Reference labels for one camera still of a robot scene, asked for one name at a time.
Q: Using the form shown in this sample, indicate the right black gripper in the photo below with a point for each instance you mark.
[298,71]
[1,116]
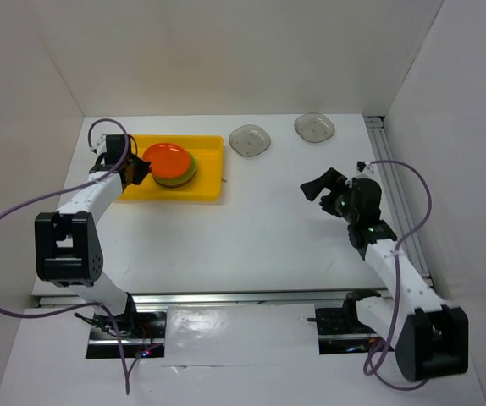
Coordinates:
[331,179]

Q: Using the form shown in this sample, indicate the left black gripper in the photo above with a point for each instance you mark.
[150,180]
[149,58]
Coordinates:
[143,171]

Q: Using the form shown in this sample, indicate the orange plate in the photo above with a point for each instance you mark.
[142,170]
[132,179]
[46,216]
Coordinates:
[167,160]

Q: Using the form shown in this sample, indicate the green plate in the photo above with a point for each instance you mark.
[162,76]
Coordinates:
[175,182]
[193,166]

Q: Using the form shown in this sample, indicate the clear grey plate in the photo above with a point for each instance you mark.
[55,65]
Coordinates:
[314,128]
[249,140]

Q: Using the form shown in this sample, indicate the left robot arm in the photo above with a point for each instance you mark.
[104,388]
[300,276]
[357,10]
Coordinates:
[68,249]

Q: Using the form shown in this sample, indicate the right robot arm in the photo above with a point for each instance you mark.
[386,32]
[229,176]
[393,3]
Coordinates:
[428,335]

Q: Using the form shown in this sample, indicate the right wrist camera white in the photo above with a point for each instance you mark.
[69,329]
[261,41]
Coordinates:
[364,169]

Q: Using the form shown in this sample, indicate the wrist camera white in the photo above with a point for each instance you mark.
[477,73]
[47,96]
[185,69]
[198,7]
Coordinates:
[364,169]
[99,146]

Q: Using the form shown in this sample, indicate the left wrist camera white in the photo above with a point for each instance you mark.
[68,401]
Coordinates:
[99,146]

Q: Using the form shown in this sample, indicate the aluminium rail right side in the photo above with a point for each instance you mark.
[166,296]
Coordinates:
[394,192]

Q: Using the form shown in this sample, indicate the aluminium rail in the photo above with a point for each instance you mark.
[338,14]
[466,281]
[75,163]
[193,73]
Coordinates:
[243,298]
[394,192]

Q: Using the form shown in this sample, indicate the aluminium rail front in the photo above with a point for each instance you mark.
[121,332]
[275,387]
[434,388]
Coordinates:
[243,298]

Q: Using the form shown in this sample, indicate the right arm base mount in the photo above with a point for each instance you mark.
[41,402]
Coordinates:
[338,335]

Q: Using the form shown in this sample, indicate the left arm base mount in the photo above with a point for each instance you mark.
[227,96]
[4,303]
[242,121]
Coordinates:
[145,337]

